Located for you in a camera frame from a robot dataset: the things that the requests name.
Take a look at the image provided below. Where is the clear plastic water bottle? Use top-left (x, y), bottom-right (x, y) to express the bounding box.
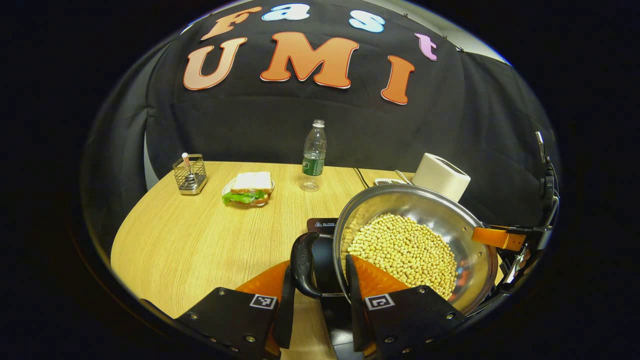
top-left (300, 119), bottom-right (328, 193)

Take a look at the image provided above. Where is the wire mesh utensil holder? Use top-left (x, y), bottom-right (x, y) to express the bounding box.
top-left (172, 153), bottom-right (209, 196)

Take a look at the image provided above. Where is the steel pot with black handle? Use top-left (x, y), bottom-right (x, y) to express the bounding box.
top-left (290, 183), bottom-right (500, 316)

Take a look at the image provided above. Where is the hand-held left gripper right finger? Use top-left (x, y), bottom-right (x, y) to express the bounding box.
top-left (345, 254), bottom-right (468, 358)

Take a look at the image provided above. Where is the white toaster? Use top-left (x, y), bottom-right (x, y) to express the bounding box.
top-left (412, 152), bottom-right (472, 203)

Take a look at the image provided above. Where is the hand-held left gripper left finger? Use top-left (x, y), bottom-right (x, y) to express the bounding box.
top-left (175, 260), bottom-right (297, 360)

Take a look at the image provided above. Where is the sandwich with lettuce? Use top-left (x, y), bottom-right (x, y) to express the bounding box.
top-left (222, 171), bottom-right (274, 206)

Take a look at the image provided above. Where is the pile of soybeans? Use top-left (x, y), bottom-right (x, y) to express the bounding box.
top-left (346, 213), bottom-right (458, 301)

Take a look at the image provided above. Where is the black induction cooktop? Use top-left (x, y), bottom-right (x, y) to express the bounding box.
top-left (306, 217), bottom-right (368, 360)

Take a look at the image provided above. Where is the black backdrop cloth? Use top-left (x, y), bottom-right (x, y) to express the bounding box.
top-left (80, 0), bottom-right (561, 251)

